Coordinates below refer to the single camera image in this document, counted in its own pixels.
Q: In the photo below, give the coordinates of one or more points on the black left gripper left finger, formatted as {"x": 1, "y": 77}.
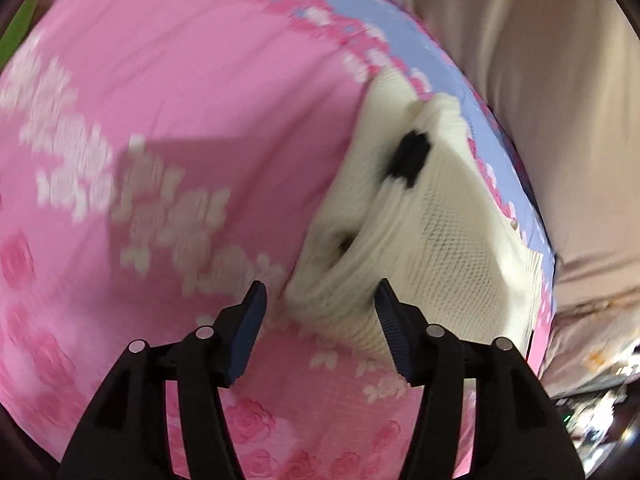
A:
{"x": 123, "y": 433}

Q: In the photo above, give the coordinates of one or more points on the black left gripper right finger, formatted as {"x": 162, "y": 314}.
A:
{"x": 518, "y": 434}

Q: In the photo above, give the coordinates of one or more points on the white striped knit sweater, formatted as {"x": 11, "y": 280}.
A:
{"x": 410, "y": 206}

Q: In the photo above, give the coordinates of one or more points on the beige patterned pillow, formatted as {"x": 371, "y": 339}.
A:
{"x": 597, "y": 320}

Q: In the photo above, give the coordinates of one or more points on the pink floral bed sheet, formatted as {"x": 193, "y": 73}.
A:
{"x": 158, "y": 156}

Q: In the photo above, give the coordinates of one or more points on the beige curtain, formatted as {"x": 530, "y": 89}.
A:
{"x": 562, "y": 78}

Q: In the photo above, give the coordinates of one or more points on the green object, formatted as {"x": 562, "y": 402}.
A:
{"x": 17, "y": 30}

